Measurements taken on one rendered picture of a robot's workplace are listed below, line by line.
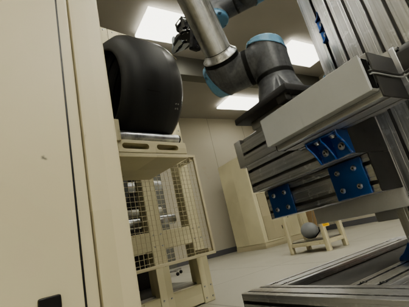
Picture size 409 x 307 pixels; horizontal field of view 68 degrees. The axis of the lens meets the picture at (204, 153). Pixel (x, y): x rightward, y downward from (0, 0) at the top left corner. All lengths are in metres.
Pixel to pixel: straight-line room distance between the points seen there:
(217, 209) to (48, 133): 7.46
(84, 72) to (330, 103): 0.43
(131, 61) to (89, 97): 0.98
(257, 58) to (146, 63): 0.62
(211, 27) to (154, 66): 0.56
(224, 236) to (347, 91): 7.29
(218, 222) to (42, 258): 7.43
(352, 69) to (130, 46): 1.09
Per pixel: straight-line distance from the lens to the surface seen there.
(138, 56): 1.44
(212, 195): 7.82
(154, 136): 1.43
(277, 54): 0.96
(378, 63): 0.65
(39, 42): 0.48
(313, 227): 3.95
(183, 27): 1.38
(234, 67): 0.97
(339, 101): 0.61
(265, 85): 0.92
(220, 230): 7.74
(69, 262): 0.38
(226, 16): 1.20
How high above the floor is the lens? 0.38
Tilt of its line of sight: 16 degrees up
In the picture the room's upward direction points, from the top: 13 degrees counter-clockwise
